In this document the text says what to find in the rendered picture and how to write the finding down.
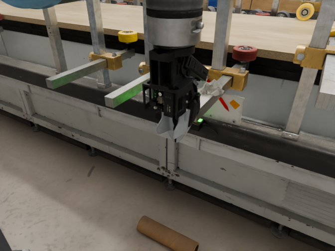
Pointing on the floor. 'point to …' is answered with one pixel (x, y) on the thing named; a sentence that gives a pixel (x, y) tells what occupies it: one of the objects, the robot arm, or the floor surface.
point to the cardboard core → (166, 235)
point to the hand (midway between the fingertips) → (177, 135)
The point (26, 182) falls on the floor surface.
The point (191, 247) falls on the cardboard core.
